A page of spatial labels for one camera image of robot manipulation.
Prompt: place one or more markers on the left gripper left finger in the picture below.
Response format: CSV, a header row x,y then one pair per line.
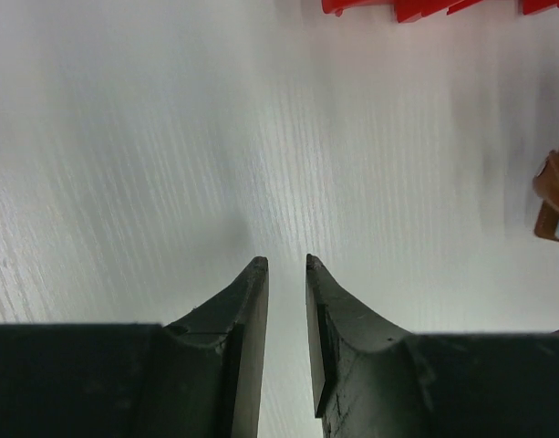
x,y
200,376

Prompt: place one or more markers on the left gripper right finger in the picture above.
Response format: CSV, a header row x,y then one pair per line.
x,y
372,378

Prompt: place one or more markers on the brown leather card holder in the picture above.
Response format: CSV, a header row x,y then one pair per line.
x,y
546,187

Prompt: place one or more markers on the red plastic card bin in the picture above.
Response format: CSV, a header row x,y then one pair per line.
x,y
406,11

